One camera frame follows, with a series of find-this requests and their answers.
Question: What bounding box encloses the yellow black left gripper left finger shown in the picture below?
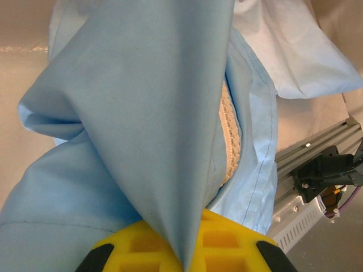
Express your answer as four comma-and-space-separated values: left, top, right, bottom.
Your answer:
74, 220, 184, 272

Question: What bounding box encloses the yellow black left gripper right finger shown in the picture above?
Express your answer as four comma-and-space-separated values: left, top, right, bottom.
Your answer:
185, 208, 299, 272

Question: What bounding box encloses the light blue zip jacket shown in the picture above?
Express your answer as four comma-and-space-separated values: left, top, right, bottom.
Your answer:
0, 0, 363, 272

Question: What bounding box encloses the white slotted cable duct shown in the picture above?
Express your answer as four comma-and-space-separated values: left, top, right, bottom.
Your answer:
266, 195, 327, 256

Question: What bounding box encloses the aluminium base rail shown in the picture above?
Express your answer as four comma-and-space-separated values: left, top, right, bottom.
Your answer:
272, 117, 363, 209

